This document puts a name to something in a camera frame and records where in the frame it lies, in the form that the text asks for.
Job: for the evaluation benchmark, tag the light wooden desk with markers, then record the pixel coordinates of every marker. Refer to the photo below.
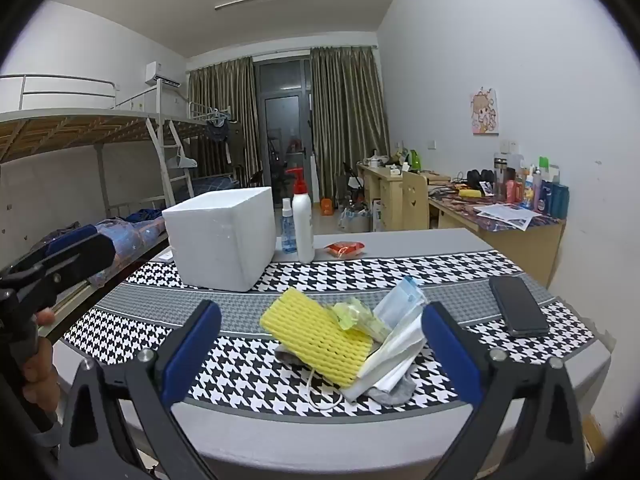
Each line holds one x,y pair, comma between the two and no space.
382,195

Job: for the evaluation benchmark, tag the white metal bunk bed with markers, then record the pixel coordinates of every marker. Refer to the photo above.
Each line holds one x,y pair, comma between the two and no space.
75,127

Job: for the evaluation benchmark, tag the grey sock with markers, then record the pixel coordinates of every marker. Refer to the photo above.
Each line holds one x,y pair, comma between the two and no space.
395,391

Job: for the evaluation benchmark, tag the ceiling tube light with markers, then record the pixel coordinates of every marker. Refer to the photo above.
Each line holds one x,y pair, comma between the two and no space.
260,0

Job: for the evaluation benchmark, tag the wooden desk with patterned cover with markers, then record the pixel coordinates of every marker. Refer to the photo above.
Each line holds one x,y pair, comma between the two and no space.
525,245

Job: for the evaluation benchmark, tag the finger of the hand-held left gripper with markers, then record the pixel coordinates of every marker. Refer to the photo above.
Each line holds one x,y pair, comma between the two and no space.
72,237
75,262

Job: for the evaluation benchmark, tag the white air conditioner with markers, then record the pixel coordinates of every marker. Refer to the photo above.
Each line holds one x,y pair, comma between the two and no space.
161,74

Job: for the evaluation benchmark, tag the green tissue packet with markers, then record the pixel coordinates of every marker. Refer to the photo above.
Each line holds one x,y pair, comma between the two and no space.
357,317

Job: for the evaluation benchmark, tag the white flat object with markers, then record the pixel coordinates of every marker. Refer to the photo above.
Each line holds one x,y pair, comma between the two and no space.
162,256

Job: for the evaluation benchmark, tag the cartoon wall poster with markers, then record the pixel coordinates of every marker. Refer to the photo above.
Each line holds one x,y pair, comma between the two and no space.
484,112

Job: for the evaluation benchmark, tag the group of toiletry bottles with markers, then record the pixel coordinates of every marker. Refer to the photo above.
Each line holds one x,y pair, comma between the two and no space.
542,192

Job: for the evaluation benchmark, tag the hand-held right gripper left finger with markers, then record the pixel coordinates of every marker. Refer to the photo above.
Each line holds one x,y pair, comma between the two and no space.
192,352

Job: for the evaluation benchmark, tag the black white houndstooth tablecloth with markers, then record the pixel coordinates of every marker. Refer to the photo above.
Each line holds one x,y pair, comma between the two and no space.
240,380

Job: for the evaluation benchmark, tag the hanging clothes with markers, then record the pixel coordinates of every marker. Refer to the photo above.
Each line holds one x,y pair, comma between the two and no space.
217,127

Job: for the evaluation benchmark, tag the printed paper sheets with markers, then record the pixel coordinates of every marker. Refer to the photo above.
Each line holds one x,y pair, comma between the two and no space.
507,215

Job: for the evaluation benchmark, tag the white pump lotion bottle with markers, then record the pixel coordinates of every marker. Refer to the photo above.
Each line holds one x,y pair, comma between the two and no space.
303,225

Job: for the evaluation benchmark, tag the glass balcony door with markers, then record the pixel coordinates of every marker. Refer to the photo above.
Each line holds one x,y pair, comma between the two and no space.
285,110

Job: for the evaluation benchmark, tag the black smartphone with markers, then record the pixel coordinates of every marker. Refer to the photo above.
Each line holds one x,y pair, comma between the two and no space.
517,305

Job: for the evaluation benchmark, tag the blue spray bottle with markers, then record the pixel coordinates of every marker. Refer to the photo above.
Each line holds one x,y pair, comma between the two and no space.
288,235

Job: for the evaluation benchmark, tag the white clothes hanger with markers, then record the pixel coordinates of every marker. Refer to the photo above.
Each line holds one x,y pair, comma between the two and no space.
182,162

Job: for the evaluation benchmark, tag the brown curtain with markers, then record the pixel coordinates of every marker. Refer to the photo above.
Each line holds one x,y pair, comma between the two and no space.
215,90
347,120

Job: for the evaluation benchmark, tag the red snack packet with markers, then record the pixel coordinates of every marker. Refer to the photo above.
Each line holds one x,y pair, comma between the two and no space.
344,249

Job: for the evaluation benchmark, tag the black folding chair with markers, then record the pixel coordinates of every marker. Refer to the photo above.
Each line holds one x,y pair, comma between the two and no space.
350,182

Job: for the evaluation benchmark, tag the blue patterned blanket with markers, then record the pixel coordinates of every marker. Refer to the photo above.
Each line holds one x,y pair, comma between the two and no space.
130,237

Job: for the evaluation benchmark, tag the white foam box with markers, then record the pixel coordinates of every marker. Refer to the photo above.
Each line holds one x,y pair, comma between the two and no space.
220,240

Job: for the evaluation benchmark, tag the green bottle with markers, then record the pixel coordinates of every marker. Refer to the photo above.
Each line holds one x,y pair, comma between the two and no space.
415,160

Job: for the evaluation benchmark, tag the wooden chair with smiley cutout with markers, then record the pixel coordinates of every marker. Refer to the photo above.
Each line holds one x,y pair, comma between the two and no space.
415,205

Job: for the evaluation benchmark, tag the yellow object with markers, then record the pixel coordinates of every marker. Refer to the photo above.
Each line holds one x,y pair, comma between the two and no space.
470,193

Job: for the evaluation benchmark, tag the yellow foam fruit net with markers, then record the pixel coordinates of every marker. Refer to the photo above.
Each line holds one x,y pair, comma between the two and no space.
315,335

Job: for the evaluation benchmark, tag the person's left hand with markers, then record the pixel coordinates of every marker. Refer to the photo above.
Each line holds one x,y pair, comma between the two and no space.
40,375

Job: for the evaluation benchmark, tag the white wall socket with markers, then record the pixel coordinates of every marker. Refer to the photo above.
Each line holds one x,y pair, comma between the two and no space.
510,147

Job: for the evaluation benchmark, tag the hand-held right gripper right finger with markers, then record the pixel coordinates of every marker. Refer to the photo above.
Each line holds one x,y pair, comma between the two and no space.
450,355

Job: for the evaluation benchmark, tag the white cardboard box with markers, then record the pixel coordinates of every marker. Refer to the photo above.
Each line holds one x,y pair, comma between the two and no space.
377,215

